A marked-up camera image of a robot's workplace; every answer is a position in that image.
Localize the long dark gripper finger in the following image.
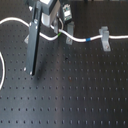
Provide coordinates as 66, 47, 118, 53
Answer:
23, 7, 43, 76

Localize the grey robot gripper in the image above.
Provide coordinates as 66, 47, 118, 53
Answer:
28, 0, 60, 27

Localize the white cable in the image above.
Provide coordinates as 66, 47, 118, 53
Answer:
0, 17, 128, 91

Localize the green circuit board module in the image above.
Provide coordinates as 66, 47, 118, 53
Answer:
62, 4, 72, 23

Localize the grey cable clip middle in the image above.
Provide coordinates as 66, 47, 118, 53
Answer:
66, 21, 74, 45

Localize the grey cable clip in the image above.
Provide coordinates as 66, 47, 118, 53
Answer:
99, 26, 111, 52
66, 21, 74, 45

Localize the grey cable clip right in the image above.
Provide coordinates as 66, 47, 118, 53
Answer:
99, 26, 111, 52

